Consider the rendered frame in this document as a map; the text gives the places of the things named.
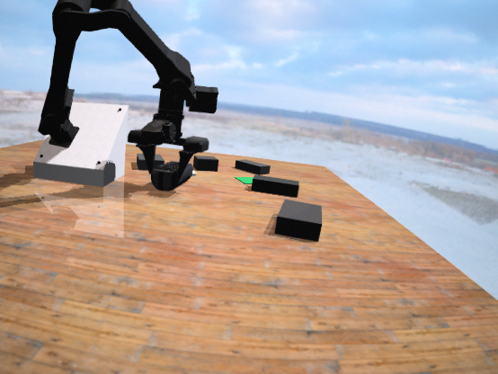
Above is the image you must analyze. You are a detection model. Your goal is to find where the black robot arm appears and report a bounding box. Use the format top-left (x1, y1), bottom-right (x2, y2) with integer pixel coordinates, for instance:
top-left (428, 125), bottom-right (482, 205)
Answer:
top-left (38, 0), bottom-right (218, 148)

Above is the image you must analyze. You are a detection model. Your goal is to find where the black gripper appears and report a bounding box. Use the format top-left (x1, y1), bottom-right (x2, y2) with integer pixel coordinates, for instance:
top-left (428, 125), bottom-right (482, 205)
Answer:
top-left (128, 109), bottom-right (209, 179)

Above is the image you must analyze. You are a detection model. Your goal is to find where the dark grey switch control unit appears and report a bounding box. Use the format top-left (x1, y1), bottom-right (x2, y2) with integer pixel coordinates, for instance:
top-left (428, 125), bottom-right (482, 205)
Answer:
top-left (151, 161), bottom-right (193, 191)

